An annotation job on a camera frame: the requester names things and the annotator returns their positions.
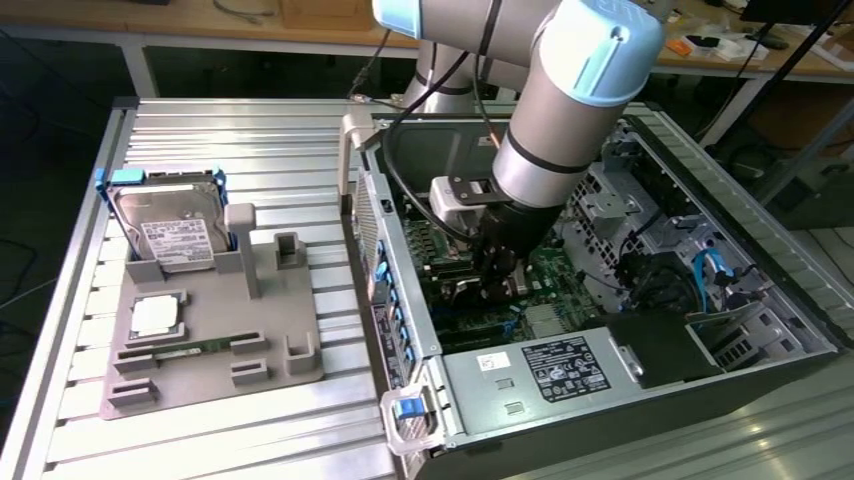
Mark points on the blue slot latch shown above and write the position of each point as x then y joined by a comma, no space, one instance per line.
400,317
393,297
409,352
381,247
404,335

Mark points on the Nvidia Quadro graphics card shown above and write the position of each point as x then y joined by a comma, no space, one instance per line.
463,292

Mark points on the grey plastic parts rack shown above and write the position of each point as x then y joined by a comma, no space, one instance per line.
220,370

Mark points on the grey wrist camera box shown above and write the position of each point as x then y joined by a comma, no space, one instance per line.
445,200

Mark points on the hard disk drive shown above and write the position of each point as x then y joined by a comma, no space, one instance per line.
169,225

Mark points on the green motherboard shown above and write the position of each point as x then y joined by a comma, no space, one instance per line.
553,270

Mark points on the green RAM stick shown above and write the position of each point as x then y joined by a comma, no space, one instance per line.
196,347

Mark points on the silver CPU chip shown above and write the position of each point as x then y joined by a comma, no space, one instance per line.
156,315

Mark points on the grey power supply unit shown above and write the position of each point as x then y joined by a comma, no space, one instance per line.
500,380

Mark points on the blue case release latch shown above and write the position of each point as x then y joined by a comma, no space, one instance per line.
407,409

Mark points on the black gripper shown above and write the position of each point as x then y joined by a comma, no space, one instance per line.
513,235

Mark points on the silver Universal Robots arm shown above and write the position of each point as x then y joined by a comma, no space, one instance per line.
573,100

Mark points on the grey open PC case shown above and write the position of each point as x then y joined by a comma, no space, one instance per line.
667,430

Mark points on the wooden desk white frame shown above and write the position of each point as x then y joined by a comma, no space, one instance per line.
800,65
200,25

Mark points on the black stand pole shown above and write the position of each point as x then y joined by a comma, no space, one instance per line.
800,47

